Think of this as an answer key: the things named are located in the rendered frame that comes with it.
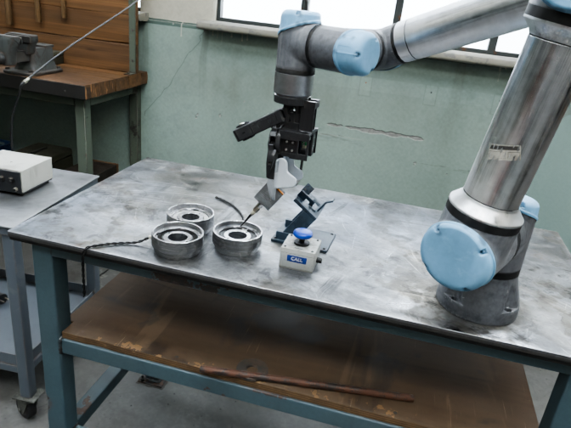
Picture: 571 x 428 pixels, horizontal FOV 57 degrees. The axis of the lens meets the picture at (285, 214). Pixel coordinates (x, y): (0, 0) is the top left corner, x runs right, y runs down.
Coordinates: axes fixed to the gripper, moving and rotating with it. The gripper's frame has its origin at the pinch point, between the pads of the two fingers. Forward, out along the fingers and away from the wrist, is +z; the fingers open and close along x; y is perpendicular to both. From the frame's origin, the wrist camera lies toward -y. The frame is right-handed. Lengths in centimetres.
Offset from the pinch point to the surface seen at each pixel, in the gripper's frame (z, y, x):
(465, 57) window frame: -21, 36, 150
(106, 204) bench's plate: 12.9, -42.1, 2.9
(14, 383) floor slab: 93, -89, 15
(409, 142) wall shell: 22, 20, 158
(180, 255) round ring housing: 11.9, -13.7, -14.1
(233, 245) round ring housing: 10.1, -4.8, -8.6
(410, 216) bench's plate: 13.1, 28.2, 35.8
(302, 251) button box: 8.7, 9.4, -7.2
